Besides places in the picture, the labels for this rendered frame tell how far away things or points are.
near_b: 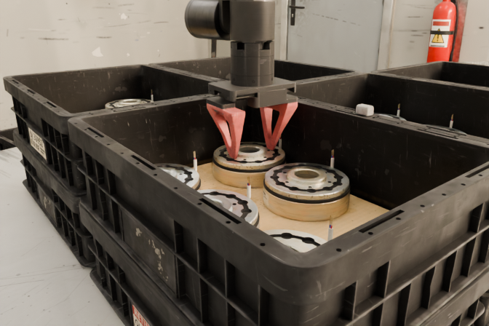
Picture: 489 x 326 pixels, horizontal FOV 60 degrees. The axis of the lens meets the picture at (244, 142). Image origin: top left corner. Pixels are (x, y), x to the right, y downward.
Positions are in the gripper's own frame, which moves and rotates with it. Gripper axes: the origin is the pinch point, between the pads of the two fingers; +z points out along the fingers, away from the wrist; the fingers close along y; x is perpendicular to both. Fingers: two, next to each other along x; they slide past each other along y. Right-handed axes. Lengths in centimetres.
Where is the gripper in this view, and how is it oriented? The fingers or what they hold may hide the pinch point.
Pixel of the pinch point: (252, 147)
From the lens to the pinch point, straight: 58.6
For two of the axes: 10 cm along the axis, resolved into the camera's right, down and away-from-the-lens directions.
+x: 5.5, 2.7, -7.9
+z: 0.0, 9.5, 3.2
